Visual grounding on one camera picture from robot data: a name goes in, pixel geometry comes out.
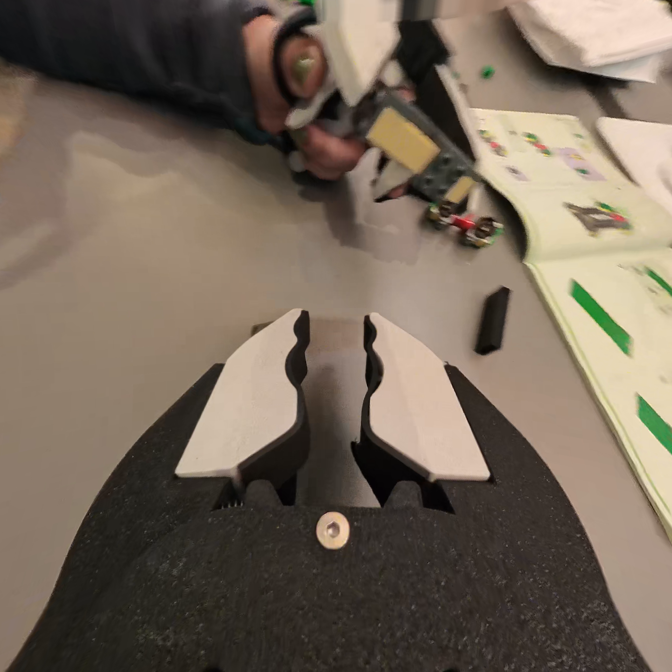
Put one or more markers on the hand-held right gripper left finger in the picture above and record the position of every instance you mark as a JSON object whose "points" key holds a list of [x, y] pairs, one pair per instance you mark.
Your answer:
{"points": [[246, 409]]}

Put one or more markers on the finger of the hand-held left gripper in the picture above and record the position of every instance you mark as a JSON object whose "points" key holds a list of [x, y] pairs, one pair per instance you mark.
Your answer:
{"points": [[393, 178], [452, 97]]}

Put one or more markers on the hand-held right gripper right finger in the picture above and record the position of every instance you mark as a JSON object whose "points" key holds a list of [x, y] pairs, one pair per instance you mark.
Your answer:
{"points": [[425, 420]]}

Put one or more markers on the tan and black brick assembly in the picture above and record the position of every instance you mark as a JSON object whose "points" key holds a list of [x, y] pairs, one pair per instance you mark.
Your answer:
{"points": [[404, 139]]}

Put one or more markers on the person's left forearm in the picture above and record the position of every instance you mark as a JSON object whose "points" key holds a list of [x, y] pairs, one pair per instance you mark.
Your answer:
{"points": [[131, 47]]}

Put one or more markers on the grey desk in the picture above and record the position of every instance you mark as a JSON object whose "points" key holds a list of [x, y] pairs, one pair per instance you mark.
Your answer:
{"points": [[157, 236]]}

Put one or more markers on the person's left hand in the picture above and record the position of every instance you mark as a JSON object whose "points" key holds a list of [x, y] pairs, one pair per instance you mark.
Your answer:
{"points": [[260, 73]]}

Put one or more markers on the small green brick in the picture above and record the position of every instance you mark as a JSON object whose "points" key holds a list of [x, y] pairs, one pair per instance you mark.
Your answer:
{"points": [[488, 71]]}

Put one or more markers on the brick car model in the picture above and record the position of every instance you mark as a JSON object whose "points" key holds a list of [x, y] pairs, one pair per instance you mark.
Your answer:
{"points": [[464, 223]]}

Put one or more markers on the long black brick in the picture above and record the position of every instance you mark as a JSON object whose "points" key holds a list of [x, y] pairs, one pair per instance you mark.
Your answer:
{"points": [[493, 320]]}

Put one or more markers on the white paper sheet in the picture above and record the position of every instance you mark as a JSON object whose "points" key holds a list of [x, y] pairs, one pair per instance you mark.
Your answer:
{"points": [[588, 31]]}

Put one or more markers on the open instruction booklet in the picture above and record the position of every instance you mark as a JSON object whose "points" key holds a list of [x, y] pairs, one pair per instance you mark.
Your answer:
{"points": [[577, 220]]}

